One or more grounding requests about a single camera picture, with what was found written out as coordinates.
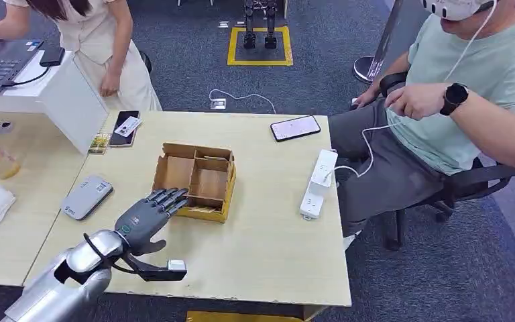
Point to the white VR headset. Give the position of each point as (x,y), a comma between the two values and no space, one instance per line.
(453,9)

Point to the white power strip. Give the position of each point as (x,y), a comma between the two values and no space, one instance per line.
(317,186)

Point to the round grey desk grommet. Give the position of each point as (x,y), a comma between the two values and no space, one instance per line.
(3,128)

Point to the small white floor tag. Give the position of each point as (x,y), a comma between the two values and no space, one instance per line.
(223,24)
(239,23)

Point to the standing person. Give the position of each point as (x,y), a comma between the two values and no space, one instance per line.
(93,35)

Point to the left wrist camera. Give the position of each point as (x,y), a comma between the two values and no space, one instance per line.
(159,273)

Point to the chrome stanchion post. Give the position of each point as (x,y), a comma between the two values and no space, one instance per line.
(366,66)

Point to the black phone with dark screen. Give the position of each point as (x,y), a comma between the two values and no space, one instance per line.
(120,139)

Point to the seated person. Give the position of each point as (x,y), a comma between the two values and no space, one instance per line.
(484,66)

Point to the grey power bank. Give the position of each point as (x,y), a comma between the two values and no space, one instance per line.
(86,197)

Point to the wooden compartment box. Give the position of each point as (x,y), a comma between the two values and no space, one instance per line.
(211,182)

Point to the black smartwatch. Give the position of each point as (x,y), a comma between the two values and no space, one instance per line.
(455,95)

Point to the black power adapter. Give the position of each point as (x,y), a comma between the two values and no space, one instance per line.
(52,57)

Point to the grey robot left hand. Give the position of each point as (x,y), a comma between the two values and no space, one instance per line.
(140,222)

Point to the black office chair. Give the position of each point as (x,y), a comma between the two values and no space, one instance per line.
(462,184)

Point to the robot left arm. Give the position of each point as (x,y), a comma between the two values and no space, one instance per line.
(53,289)

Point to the yellow floor tape strip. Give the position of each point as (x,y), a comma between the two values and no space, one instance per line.
(239,317)

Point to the white card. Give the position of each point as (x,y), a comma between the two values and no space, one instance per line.
(128,126)

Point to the black phone with lit screen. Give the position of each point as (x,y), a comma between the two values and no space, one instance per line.
(295,128)

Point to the black robot leg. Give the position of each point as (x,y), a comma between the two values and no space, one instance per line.
(249,26)
(271,26)

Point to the white desk riser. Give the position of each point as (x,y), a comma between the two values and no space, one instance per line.
(71,102)

